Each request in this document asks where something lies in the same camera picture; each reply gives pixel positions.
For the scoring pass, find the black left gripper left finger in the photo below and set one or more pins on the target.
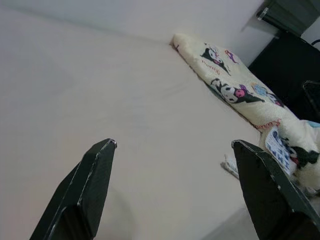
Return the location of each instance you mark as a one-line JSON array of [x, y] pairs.
[[80, 200]]

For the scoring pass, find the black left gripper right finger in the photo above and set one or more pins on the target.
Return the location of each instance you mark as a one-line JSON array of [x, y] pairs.
[[272, 200]]

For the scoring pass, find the white blue printed label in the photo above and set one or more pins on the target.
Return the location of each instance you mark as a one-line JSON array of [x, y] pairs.
[[277, 150]]

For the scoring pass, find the crumpled white paper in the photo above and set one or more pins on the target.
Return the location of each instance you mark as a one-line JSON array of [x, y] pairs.
[[230, 167]]

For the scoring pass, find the cream cartoon print blanket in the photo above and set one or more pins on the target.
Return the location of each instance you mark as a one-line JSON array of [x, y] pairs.
[[262, 117]]

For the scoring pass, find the cream bed mattress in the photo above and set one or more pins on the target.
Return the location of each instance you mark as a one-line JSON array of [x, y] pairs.
[[100, 100]]

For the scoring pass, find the dark green roller blind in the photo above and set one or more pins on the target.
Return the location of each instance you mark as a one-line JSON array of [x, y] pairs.
[[287, 15]]

